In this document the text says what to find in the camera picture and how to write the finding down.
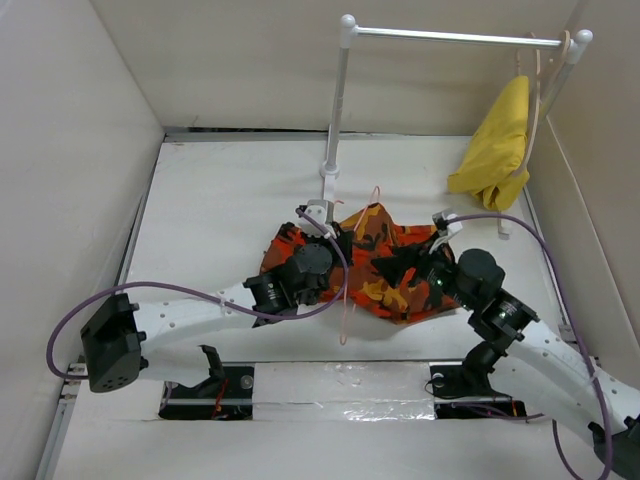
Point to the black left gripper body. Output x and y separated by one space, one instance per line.
336 261

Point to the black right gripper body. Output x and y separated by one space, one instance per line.
435 269

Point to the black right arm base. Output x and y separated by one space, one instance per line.
456 398

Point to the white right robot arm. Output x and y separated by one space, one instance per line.
520 356

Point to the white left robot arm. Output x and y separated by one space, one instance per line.
122 340

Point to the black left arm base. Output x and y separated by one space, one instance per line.
224 399

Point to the wooden hanger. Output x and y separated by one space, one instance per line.
544 75

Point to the yellow garment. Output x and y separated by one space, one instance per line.
489 168

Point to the white clothes rack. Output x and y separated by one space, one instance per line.
524 61

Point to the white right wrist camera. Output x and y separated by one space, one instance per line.
447 226

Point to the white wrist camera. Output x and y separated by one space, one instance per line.
317 219
447 226

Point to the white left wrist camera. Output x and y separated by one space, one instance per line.
317 219

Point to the aluminium frame rail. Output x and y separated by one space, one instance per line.
64 410

